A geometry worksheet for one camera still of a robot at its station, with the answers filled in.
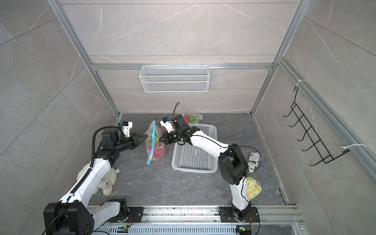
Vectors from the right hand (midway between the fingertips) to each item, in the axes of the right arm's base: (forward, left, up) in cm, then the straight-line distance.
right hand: (160, 140), depth 83 cm
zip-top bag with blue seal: (+3, +2, +6) cm, 7 cm away
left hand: (0, +6, +6) cm, 8 cm away
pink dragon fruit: (-3, +2, -4) cm, 5 cm away
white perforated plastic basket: (-4, -17, -17) cm, 24 cm away
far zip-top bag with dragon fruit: (+21, -19, -5) cm, 29 cm away
